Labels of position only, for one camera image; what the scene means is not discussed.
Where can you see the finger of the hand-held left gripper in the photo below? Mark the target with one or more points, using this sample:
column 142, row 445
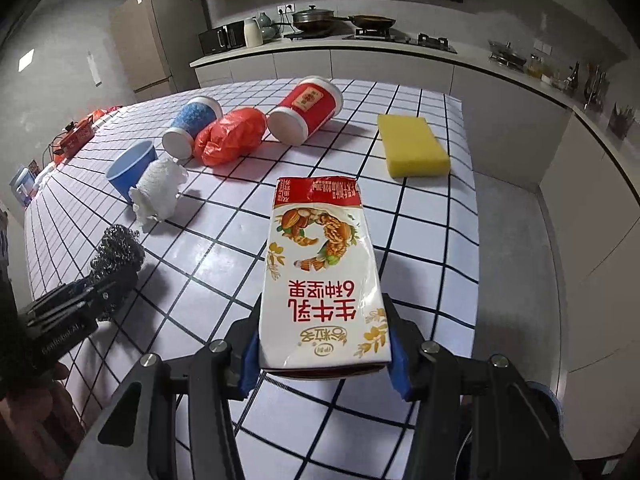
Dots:
column 110, row 297
column 70, row 292

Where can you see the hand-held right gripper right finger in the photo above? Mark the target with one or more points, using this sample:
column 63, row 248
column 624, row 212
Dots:
column 400, row 367

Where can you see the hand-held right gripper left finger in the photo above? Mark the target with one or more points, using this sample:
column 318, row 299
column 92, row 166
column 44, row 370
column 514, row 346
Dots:
column 247, row 367

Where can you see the steel wool scrubber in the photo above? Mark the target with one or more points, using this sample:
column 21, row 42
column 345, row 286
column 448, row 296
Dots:
column 115, row 255

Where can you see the red and white milk carton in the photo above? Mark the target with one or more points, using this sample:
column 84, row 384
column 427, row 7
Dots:
column 320, row 270

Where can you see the blue patterned paper cup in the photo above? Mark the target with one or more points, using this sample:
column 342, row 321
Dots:
column 195, row 117

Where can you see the red plastic bag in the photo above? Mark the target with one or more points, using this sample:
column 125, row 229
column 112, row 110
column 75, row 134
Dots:
column 227, row 135

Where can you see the red paper cup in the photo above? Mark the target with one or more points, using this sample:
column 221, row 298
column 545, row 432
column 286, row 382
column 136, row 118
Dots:
column 305, row 105

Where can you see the person's left hand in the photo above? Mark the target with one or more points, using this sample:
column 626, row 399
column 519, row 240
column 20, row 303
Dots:
column 45, row 410

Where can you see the crumpled white tissue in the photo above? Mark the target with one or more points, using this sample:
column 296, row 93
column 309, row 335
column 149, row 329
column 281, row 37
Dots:
column 157, row 190

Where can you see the blue and white box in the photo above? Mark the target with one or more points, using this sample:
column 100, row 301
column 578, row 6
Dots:
column 25, row 182

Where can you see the small blue bowl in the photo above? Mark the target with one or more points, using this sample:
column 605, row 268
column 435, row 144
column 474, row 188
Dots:
column 127, row 175

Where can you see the white grid-patterned kitchen island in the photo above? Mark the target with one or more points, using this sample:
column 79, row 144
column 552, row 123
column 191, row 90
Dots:
column 225, row 200

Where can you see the small red bag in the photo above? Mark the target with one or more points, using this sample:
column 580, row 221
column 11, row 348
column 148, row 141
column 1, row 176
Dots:
column 102, row 111

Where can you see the yellow sponge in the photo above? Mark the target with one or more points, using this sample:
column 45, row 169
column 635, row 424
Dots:
column 410, row 145

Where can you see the beige refrigerator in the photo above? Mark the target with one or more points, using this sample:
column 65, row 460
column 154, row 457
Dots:
column 150, row 40

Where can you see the black microwave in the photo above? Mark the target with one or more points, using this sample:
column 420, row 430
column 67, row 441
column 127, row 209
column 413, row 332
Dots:
column 220, row 39

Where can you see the white jug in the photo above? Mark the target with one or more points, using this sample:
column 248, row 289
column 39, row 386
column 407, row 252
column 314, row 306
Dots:
column 252, row 32

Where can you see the grey teapot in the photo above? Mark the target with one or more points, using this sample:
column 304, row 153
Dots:
column 270, row 27

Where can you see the gas stove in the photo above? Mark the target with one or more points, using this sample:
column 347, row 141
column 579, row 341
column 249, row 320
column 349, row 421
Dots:
column 400, row 40

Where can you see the yellow oil bottles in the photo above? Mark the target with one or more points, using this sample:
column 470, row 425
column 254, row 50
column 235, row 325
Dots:
column 536, row 69

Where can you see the induction cooker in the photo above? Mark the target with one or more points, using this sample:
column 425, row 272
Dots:
column 310, row 35

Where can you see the dark cutlery holder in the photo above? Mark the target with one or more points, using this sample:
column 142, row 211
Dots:
column 621, row 122

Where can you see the metal wok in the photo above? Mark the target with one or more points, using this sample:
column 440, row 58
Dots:
column 507, row 55

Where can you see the dark glass bottle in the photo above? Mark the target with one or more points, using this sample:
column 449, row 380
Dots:
column 574, row 80

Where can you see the utensil rack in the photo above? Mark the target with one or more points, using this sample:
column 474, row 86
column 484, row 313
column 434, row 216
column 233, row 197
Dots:
column 595, row 87

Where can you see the pot with lid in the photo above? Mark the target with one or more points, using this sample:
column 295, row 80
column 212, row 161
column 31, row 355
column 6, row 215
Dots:
column 315, row 17

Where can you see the frying pan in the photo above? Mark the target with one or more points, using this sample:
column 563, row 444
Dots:
column 372, row 21

